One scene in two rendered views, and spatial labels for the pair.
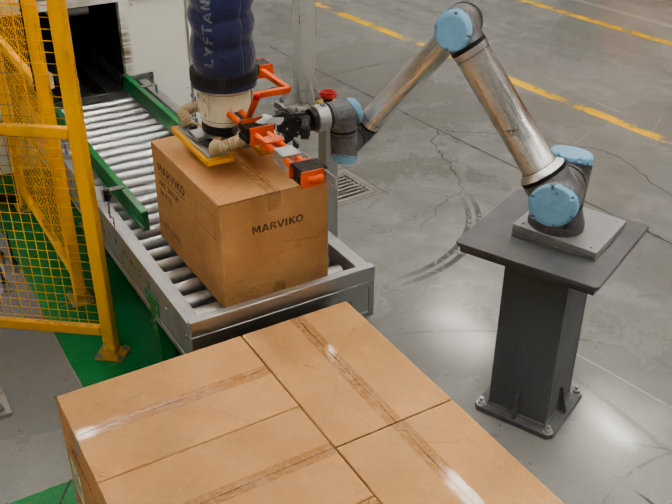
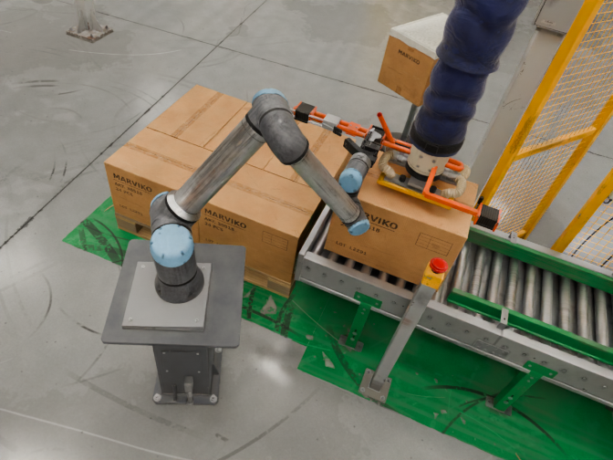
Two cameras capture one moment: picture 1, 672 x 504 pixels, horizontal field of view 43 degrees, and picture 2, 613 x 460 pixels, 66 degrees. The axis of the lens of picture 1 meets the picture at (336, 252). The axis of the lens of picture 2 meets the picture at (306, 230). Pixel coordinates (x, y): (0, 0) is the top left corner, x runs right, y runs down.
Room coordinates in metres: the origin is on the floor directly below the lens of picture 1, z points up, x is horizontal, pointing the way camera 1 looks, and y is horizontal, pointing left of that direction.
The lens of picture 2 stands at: (3.65, -1.20, 2.36)
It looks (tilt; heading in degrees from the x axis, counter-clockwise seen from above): 46 degrees down; 135
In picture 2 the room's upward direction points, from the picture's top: 11 degrees clockwise
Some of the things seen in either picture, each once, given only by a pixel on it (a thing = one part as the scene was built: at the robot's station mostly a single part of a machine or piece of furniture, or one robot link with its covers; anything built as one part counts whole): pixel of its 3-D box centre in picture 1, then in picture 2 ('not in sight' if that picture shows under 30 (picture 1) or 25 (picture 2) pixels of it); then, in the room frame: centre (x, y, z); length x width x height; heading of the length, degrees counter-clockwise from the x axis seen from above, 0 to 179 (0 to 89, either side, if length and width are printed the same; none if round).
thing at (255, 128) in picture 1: (256, 130); (375, 137); (2.53, 0.25, 1.14); 0.10 x 0.08 x 0.06; 119
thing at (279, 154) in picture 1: (287, 157); (331, 122); (2.34, 0.15, 1.13); 0.07 x 0.07 x 0.04; 29
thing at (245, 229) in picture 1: (238, 208); (399, 217); (2.73, 0.35, 0.75); 0.60 x 0.40 x 0.40; 31
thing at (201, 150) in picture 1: (201, 139); not in sight; (2.70, 0.46, 1.03); 0.34 x 0.10 x 0.05; 29
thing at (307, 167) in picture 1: (306, 173); (305, 111); (2.22, 0.09, 1.13); 0.08 x 0.07 x 0.05; 29
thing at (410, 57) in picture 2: not in sight; (431, 57); (1.71, 1.68, 0.82); 0.60 x 0.40 x 0.40; 94
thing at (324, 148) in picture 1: (328, 214); (400, 337); (3.16, 0.03, 0.50); 0.07 x 0.07 x 1.00; 31
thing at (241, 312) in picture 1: (285, 298); (325, 214); (2.41, 0.17, 0.58); 0.70 x 0.03 x 0.06; 121
